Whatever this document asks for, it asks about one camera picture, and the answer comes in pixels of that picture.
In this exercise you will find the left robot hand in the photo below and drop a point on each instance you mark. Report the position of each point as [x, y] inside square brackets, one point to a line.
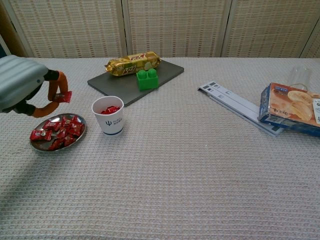
[17, 82]

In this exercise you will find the red candy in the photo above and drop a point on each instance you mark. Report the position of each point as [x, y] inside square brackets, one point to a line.
[41, 135]
[77, 127]
[70, 140]
[113, 109]
[56, 144]
[105, 111]
[51, 124]
[67, 122]
[63, 97]
[61, 135]

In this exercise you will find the round metal plate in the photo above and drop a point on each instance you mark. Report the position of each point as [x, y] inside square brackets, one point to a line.
[41, 145]

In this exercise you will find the white paper cup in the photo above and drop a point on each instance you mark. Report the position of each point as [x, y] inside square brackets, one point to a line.
[112, 125]

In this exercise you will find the woven folding screen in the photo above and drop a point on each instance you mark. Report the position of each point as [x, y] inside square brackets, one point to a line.
[75, 25]

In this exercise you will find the grey laptop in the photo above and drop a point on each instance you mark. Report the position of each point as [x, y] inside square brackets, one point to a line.
[117, 85]

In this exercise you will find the gold snack pack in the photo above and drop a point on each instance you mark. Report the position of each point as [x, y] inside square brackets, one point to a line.
[130, 65]

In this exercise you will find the green toy brick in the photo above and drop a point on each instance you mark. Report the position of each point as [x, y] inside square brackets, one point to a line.
[147, 83]

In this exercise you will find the beige woven tablecloth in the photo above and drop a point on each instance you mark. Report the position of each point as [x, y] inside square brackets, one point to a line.
[175, 175]

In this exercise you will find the long white paper box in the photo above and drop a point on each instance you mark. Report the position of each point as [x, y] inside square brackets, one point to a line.
[240, 98]
[235, 104]

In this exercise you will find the blue orange cookie box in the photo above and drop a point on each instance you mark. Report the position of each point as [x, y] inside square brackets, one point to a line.
[287, 105]

